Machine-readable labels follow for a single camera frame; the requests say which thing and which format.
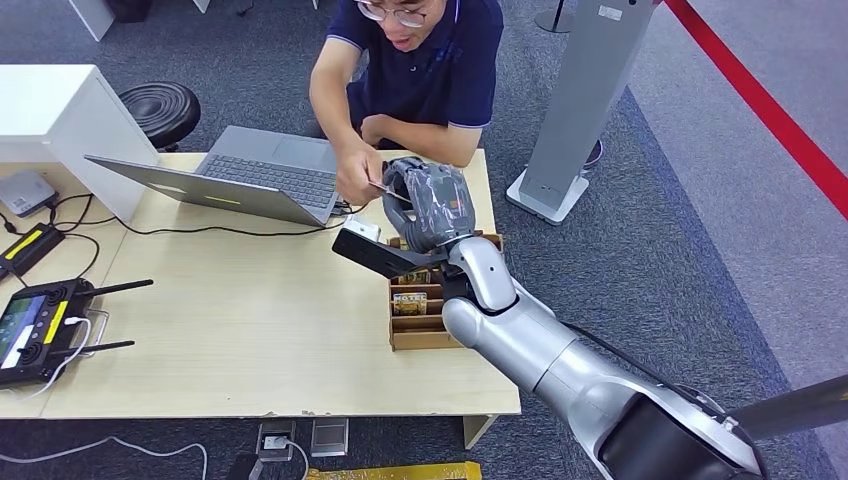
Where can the person's left hand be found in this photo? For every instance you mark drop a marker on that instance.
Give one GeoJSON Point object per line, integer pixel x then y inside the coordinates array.
{"type": "Point", "coordinates": [378, 129]}

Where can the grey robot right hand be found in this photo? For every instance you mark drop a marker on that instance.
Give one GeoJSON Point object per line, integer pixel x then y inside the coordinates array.
{"type": "Point", "coordinates": [430, 205]}

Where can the person's right hand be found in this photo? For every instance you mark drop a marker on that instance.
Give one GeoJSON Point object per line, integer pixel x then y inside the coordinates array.
{"type": "Point", "coordinates": [358, 172]}

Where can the thin card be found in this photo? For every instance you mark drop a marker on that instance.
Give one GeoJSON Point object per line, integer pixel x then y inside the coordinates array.
{"type": "Point", "coordinates": [391, 193]}

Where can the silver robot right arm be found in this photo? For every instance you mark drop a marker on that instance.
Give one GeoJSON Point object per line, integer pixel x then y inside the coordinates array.
{"type": "Point", "coordinates": [530, 344]}

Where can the person's left forearm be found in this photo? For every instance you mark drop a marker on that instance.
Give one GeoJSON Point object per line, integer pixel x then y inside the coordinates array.
{"type": "Point", "coordinates": [430, 142]}

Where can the person's right forearm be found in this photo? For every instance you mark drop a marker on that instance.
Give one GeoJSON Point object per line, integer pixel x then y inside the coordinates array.
{"type": "Point", "coordinates": [331, 119]}

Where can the patterned card in holder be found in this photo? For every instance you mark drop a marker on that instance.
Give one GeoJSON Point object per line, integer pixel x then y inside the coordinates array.
{"type": "Point", "coordinates": [414, 277]}

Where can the person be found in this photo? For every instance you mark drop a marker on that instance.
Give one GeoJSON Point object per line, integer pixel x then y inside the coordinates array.
{"type": "Point", "coordinates": [424, 66]}

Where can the hotel print card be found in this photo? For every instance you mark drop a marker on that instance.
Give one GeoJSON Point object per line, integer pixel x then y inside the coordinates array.
{"type": "Point", "coordinates": [410, 304]}

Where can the wooden card holder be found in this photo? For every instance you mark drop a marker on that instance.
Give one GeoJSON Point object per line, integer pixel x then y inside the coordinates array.
{"type": "Point", "coordinates": [417, 331]}

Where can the white power adapter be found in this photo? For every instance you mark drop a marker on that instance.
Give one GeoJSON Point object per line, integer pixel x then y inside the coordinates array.
{"type": "Point", "coordinates": [362, 228]}

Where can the grey laptop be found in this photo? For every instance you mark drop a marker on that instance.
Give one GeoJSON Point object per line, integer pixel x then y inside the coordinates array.
{"type": "Point", "coordinates": [265, 172]}

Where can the glasses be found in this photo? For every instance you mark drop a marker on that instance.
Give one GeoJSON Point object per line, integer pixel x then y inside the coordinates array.
{"type": "Point", "coordinates": [411, 16]}

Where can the grey standing kiosk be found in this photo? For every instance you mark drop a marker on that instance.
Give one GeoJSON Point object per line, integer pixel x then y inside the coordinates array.
{"type": "Point", "coordinates": [583, 99]}

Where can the round stand base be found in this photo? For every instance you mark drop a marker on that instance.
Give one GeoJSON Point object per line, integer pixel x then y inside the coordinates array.
{"type": "Point", "coordinates": [553, 20]}

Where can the black round stool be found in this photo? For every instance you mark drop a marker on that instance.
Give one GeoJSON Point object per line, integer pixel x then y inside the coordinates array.
{"type": "Point", "coordinates": [159, 112]}

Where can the yellow floor tape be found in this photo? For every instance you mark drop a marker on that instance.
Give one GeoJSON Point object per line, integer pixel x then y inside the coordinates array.
{"type": "Point", "coordinates": [397, 473]}

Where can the floor socket with plug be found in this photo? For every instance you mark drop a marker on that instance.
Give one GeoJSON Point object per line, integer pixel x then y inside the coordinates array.
{"type": "Point", "coordinates": [275, 440]}

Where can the white cabinet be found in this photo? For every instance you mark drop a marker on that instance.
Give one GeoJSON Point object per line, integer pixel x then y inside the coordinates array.
{"type": "Point", "coordinates": [60, 119]}

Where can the white furniture piece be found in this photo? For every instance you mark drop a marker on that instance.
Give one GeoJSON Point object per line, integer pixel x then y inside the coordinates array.
{"type": "Point", "coordinates": [93, 16]}

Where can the white router box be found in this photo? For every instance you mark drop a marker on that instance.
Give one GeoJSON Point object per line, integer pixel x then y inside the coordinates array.
{"type": "Point", "coordinates": [25, 192]}

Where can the black device with yellow label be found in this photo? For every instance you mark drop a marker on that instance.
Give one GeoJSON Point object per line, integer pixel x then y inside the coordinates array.
{"type": "Point", "coordinates": [30, 248]}

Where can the black remote controller with antennas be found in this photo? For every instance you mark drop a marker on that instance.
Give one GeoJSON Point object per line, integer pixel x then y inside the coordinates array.
{"type": "Point", "coordinates": [40, 331]}

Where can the dark grey robot body part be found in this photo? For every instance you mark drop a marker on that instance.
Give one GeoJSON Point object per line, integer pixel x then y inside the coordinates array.
{"type": "Point", "coordinates": [795, 404]}

